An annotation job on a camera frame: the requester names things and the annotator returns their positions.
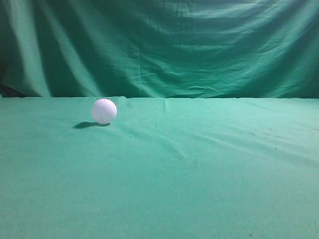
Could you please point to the green table cloth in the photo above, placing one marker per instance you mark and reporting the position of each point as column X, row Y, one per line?
column 164, row 169

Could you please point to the green backdrop cloth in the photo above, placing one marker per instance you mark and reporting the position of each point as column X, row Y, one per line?
column 159, row 48

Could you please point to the white dimpled golf ball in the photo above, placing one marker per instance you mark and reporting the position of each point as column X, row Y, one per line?
column 104, row 111

